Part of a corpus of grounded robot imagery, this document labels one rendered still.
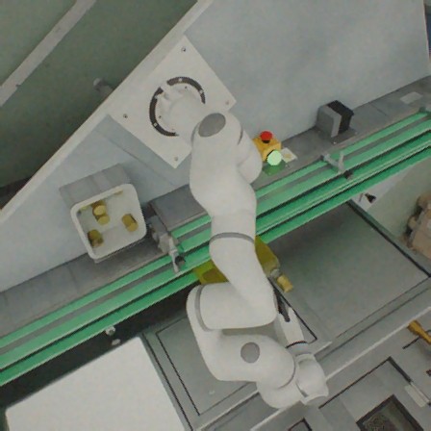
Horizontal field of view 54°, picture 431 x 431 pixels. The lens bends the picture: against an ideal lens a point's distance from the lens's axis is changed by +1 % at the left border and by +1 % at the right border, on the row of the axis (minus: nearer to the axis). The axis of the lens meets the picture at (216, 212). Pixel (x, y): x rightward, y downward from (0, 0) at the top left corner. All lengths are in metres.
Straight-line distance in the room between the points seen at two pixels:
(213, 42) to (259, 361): 0.75
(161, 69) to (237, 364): 0.66
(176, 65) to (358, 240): 0.94
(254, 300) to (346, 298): 0.78
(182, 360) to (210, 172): 0.73
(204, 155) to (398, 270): 0.99
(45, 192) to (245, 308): 0.64
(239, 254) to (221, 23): 0.61
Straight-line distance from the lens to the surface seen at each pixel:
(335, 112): 1.50
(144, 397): 1.30
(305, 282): 1.49
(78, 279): 1.31
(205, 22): 1.11
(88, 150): 1.12
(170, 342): 1.35
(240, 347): 0.83
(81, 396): 1.35
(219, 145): 0.77
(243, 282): 0.72
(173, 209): 1.27
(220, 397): 1.28
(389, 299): 1.52
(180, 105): 1.01
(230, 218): 0.77
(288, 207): 1.39
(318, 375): 1.06
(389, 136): 1.61
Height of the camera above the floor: 1.64
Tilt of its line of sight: 36 degrees down
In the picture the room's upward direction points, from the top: 141 degrees clockwise
